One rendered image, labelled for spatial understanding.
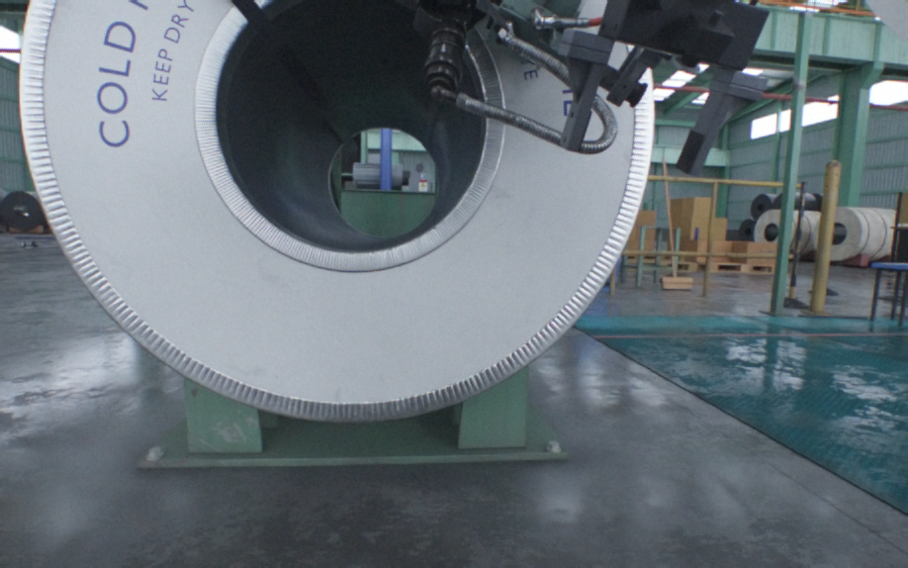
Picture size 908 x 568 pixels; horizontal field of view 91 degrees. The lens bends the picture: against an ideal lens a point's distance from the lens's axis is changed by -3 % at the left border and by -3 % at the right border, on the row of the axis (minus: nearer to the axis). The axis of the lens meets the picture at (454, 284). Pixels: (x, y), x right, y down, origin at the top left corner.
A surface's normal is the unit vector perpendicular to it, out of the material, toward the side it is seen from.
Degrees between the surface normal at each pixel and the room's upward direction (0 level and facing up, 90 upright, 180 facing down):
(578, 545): 0
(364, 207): 90
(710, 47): 135
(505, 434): 90
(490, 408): 90
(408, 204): 90
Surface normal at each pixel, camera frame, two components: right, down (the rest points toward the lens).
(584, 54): 0.09, 0.51
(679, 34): -0.98, -0.12
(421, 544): 0.03, -0.99
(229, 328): 0.11, 0.12
